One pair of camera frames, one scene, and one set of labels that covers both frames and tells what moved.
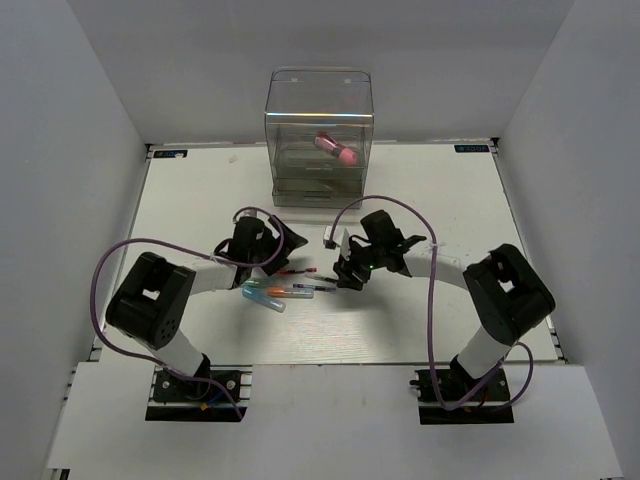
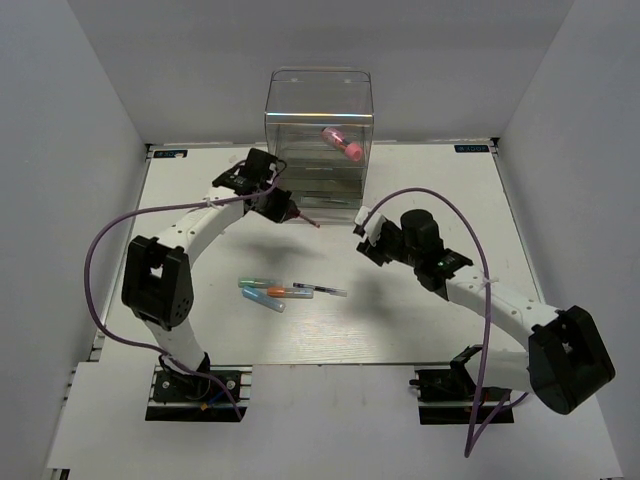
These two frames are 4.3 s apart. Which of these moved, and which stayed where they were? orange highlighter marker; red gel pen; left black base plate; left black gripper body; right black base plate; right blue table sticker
Moved: red gel pen; left black gripper body
Stayed: right blue table sticker; orange highlighter marker; right black base plate; left black base plate
